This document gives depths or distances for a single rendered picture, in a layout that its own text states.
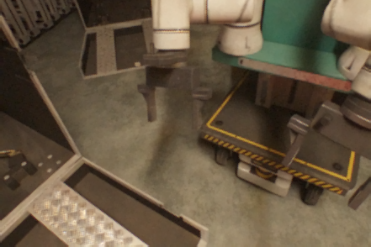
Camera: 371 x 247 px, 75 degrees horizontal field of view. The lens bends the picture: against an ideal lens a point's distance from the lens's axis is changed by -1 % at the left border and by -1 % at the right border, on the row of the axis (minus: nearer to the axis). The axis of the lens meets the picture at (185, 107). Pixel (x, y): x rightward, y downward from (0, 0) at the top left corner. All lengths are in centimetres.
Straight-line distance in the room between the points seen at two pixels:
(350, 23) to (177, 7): 35
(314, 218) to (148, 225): 80
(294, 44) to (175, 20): 66
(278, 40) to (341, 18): 54
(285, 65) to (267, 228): 77
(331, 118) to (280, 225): 95
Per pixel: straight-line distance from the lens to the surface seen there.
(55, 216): 138
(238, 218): 135
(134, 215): 137
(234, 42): 101
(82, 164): 153
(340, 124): 50
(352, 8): 62
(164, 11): 57
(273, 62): 99
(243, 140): 120
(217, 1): 67
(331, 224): 144
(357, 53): 96
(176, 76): 58
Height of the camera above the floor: 122
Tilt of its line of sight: 41 degrees down
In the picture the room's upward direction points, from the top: 6 degrees counter-clockwise
